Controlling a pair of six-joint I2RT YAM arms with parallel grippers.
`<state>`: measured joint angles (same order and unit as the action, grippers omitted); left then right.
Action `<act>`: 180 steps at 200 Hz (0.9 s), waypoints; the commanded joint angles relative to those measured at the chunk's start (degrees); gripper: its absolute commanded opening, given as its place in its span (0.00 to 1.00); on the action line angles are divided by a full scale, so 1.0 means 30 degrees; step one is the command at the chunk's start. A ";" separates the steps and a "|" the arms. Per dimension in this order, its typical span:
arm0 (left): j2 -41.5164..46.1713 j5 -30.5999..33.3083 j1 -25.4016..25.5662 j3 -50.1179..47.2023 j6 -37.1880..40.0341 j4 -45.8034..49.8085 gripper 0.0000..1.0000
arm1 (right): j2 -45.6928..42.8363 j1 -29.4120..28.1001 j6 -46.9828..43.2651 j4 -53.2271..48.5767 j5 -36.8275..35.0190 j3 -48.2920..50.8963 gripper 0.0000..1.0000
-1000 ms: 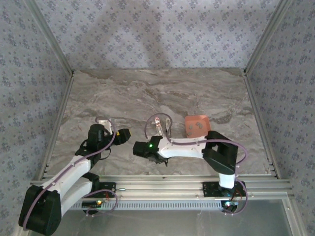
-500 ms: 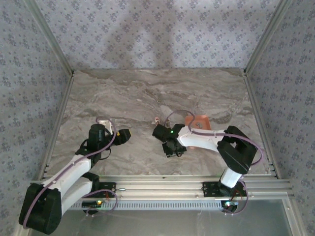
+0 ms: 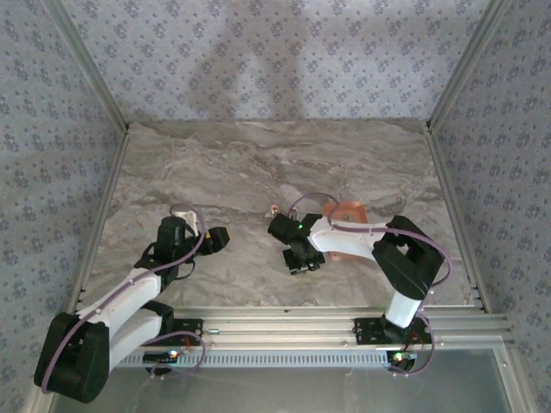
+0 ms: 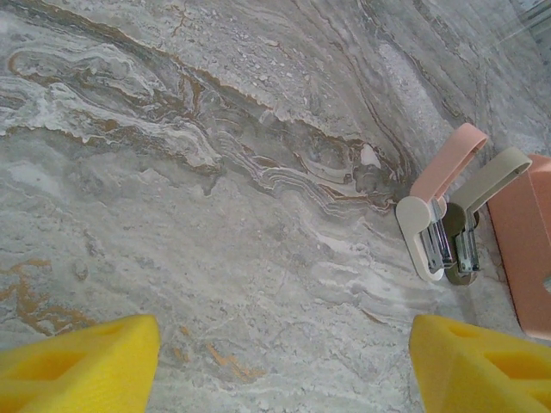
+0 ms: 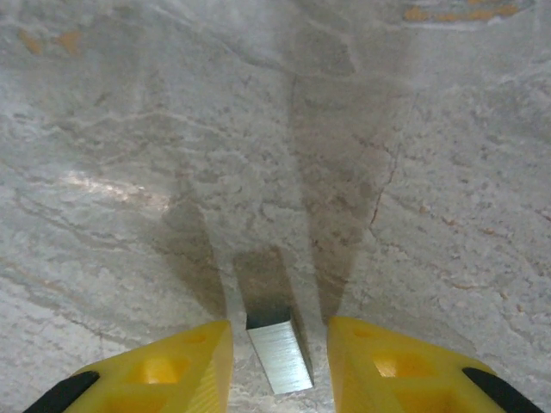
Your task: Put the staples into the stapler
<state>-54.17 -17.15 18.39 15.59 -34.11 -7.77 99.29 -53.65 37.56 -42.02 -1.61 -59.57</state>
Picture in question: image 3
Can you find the small silver stapler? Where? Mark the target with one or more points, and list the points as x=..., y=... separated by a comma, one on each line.
x=272, y=211

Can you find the orange plastic tray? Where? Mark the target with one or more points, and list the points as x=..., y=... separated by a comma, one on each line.
x=353, y=213

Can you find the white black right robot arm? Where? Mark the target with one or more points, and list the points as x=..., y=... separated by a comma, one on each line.
x=344, y=239

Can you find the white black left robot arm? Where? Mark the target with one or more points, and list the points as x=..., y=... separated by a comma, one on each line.
x=129, y=293

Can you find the small circuit board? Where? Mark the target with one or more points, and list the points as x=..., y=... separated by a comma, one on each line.
x=402, y=357
x=159, y=356

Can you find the grey metal sheet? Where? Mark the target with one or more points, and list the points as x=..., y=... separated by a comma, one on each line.
x=280, y=391

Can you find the aluminium table side rail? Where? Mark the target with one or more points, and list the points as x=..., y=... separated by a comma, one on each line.
x=452, y=202
x=109, y=193

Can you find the long aluminium mounting rail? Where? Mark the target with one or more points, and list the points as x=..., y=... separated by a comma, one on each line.
x=280, y=327

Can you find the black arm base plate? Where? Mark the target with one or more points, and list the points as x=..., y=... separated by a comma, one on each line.
x=189, y=329
x=366, y=331

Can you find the aluminium corner post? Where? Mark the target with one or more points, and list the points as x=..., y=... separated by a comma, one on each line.
x=94, y=71
x=465, y=64

